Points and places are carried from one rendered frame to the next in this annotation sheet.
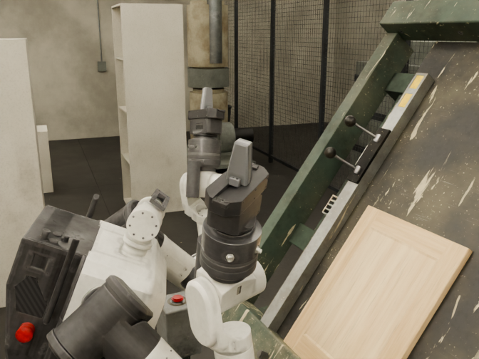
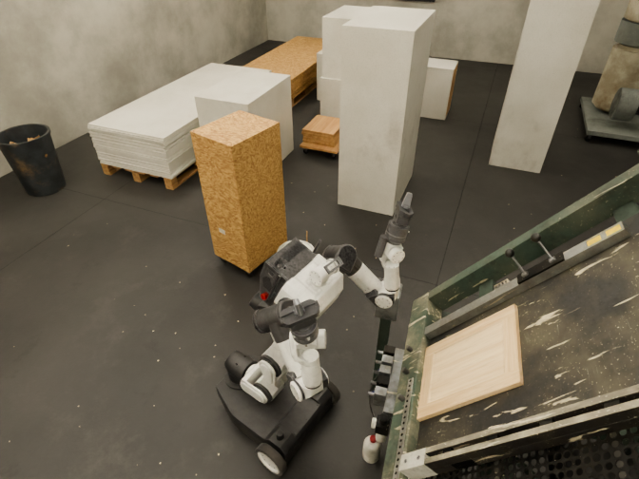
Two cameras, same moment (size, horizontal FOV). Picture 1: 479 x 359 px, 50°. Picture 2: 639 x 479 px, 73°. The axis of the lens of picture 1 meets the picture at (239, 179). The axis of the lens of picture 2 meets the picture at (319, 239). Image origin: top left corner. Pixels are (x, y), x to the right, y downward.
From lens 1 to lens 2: 1.01 m
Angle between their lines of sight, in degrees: 44
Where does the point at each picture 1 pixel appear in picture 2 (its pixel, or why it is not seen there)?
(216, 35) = not seen: outside the picture
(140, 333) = (282, 332)
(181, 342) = (383, 312)
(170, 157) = (539, 124)
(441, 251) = (510, 370)
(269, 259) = (460, 291)
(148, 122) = (529, 89)
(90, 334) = (264, 321)
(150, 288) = not seen: hidden behind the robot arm
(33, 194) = (395, 145)
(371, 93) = (594, 210)
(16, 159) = (389, 119)
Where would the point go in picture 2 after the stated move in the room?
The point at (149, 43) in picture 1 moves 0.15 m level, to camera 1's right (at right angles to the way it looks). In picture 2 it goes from (556, 11) to (572, 13)
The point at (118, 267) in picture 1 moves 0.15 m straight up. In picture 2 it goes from (299, 292) to (298, 263)
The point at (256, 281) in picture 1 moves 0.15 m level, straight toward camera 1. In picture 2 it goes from (318, 345) to (283, 373)
